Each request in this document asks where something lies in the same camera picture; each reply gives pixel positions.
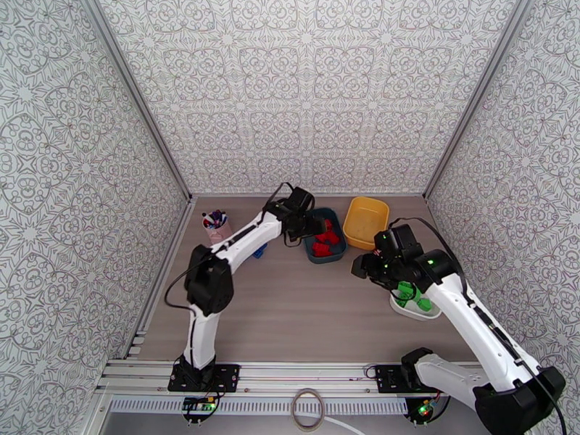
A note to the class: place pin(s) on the aluminium side floor rail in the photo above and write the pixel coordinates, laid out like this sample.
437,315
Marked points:
147,311

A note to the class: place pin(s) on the white tube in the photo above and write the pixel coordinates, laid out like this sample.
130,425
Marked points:
335,421

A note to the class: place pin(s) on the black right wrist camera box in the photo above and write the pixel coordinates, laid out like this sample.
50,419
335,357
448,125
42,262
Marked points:
364,265

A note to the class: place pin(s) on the teal plastic container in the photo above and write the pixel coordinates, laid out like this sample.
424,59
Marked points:
328,260

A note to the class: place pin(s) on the white plastic container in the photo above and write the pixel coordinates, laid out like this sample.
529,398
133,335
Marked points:
414,315

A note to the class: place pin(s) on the yellow plastic container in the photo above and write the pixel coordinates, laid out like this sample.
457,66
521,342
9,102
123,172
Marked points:
364,220

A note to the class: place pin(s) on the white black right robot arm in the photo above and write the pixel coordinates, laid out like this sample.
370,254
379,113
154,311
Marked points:
476,329

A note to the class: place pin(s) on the blue lego brick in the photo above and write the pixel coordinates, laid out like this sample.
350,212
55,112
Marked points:
259,253

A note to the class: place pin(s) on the clear tape roll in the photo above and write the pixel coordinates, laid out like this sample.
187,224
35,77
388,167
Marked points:
308,390

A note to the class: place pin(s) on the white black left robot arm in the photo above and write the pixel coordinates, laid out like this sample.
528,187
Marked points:
206,284

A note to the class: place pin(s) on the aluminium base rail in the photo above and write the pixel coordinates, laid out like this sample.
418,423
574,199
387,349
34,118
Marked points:
294,379

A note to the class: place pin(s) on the long green lego brick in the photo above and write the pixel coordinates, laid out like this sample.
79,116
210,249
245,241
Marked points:
403,293

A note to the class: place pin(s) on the aluminium frame post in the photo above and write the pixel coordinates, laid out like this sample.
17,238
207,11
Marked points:
473,98
139,98

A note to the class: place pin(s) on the long red lego brick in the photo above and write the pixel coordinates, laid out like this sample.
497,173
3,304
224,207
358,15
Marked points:
327,239

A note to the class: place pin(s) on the pink metal bucket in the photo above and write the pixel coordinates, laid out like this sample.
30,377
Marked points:
222,234

